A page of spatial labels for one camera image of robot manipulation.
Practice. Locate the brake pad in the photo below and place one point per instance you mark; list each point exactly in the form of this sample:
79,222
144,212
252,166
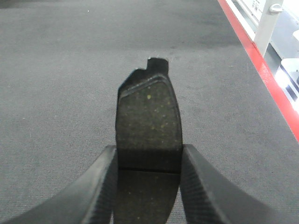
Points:
149,144

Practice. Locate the red conveyor side rail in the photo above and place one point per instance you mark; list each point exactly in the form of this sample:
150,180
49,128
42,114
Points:
284,105

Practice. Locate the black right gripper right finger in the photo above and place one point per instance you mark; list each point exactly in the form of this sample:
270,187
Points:
210,198

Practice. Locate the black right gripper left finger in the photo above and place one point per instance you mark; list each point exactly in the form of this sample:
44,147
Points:
87,200

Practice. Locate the white metal post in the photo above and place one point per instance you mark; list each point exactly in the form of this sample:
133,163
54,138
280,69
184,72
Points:
271,11

